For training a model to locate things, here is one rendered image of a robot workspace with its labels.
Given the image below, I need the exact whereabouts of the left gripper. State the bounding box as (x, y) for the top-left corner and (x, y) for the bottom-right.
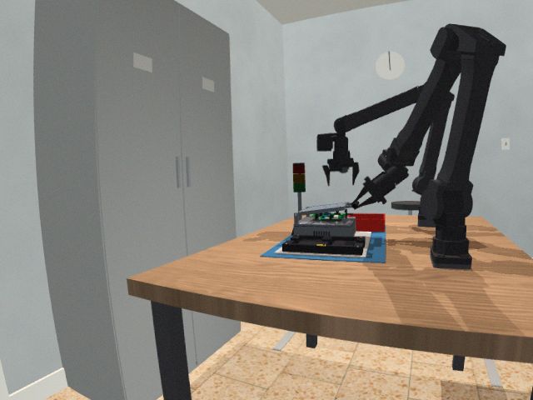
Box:
(351, 172), (396, 208)

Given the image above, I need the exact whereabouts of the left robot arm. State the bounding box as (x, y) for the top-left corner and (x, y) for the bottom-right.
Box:
(378, 24), (506, 265)

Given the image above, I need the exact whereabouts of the green circuit board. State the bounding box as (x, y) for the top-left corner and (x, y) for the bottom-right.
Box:
(318, 212), (344, 219)

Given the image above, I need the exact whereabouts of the red bin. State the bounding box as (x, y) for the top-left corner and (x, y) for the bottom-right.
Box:
(348, 213), (385, 232)

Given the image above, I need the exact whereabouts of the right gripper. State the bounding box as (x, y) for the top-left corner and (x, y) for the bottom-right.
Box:
(322, 147), (359, 186)

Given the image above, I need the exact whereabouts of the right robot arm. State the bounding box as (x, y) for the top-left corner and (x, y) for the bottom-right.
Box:
(316, 83), (455, 195)

